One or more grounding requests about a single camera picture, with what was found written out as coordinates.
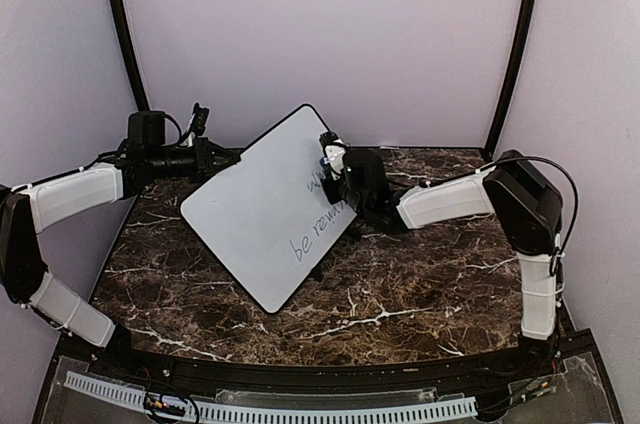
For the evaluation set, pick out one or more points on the black curved front rail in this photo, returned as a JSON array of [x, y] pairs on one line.
[[495, 374]]

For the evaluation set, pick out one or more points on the right black frame post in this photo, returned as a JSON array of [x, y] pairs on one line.
[[516, 55]]

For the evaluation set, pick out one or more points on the white whiteboard black frame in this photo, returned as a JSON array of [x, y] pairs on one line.
[[266, 218]]

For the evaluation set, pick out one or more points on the blue whiteboard eraser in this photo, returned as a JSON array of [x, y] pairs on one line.
[[324, 162]]

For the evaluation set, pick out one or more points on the left black frame post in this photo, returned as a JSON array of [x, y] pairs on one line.
[[128, 54]]

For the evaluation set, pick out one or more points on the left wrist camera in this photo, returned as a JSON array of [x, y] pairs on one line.
[[197, 124]]

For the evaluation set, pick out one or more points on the black frame post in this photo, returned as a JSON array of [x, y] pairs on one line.
[[516, 55], [128, 54]]

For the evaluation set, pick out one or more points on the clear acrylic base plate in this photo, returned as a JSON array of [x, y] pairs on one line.
[[577, 396]]

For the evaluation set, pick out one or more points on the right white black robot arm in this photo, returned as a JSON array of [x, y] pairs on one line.
[[527, 205]]

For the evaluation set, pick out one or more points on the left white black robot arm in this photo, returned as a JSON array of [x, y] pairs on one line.
[[140, 160]]

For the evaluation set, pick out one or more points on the white slotted cable duct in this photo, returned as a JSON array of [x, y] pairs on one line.
[[136, 398]]

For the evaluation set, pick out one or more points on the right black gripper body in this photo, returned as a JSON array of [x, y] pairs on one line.
[[331, 195]]

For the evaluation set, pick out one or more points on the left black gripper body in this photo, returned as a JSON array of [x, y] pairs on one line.
[[201, 170]]

